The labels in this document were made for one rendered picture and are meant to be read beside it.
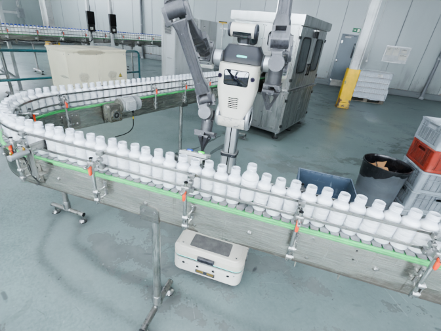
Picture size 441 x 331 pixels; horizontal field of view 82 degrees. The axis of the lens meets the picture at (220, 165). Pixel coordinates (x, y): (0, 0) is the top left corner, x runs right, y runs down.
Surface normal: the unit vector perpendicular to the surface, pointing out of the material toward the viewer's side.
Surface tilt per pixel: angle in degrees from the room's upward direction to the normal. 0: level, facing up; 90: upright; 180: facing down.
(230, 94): 90
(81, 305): 0
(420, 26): 90
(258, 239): 90
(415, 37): 90
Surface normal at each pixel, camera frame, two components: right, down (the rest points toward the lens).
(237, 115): -0.29, 0.42
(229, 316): 0.10, -0.88
